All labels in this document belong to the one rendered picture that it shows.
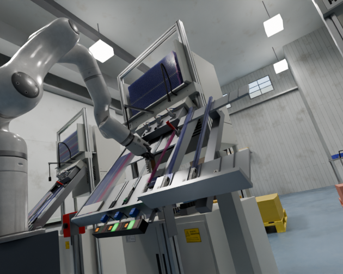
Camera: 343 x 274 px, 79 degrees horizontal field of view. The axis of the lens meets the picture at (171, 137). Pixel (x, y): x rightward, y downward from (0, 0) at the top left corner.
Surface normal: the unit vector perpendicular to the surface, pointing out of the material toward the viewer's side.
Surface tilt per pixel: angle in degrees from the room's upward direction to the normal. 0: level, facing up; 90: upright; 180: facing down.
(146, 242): 90
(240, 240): 90
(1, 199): 90
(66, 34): 122
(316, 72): 90
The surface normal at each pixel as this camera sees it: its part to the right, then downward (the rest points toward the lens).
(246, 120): -0.51, -0.15
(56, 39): 0.72, 0.19
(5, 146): 0.73, -0.36
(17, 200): 0.95, -0.26
